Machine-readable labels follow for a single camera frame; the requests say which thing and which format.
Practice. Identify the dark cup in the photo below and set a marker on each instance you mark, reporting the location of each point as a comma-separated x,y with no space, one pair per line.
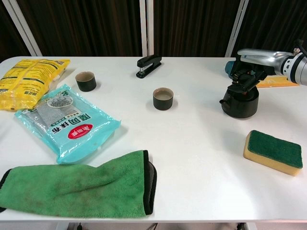
163,104
86,85

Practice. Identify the black stapler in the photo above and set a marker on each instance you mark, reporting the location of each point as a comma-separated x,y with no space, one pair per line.
148,62

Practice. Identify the yellow snack bag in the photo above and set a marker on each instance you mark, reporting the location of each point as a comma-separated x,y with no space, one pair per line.
26,81

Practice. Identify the green microfiber cloth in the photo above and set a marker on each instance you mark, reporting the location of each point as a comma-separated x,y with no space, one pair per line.
72,189

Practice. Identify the white partition post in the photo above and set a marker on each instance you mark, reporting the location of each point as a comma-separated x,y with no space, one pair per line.
237,26
144,28
24,28

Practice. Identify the light blue cloth package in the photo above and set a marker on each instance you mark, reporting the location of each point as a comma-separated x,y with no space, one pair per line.
69,127

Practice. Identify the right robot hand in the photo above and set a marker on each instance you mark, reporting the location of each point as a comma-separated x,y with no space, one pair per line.
261,58

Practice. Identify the teal oblong case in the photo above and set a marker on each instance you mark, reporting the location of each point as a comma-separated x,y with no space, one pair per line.
229,68

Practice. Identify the green yellow sponge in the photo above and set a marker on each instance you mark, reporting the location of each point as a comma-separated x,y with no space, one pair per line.
273,151

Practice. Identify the yellow Lexicon box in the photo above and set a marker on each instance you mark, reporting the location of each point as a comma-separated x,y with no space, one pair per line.
278,82

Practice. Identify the black teapot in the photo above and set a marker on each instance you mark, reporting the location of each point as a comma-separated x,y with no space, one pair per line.
239,107

